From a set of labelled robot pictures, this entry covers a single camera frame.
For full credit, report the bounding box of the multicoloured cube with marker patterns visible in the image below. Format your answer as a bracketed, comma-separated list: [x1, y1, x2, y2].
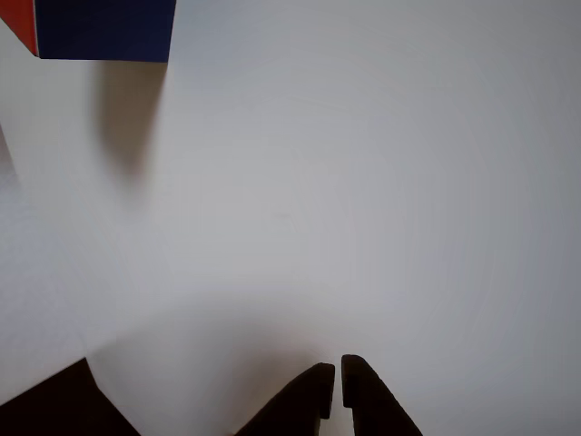
[0, 0, 176, 64]

